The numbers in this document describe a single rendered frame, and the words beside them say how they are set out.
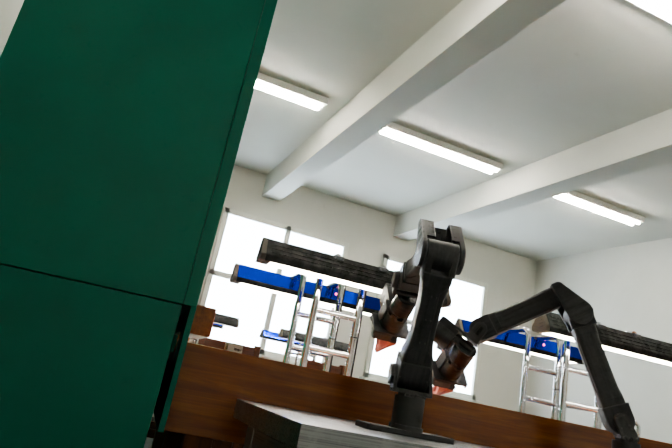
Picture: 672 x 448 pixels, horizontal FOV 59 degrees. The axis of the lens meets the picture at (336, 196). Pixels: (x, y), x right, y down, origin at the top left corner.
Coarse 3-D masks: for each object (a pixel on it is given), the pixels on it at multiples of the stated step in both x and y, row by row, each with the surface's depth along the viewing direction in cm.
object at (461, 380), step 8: (448, 360) 157; (440, 368) 159; (448, 368) 156; (456, 368) 155; (464, 368) 156; (432, 376) 158; (440, 376) 158; (448, 376) 157; (456, 376) 157; (464, 376) 161; (456, 384) 158; (464, 384) 158
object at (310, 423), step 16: (240, 400) 128; (240, 416) 124; (256, 416) 114; (272, 416) 105; (288, 416) 103; (304, 416) 113; (320, 416) 126; (272, 432) 103; (288, 432) 96; (304, 432) 92; (320, 432) 93; (336, 432) 94; (352, 432) 95; (368, 432) 103; (384, 432) 114
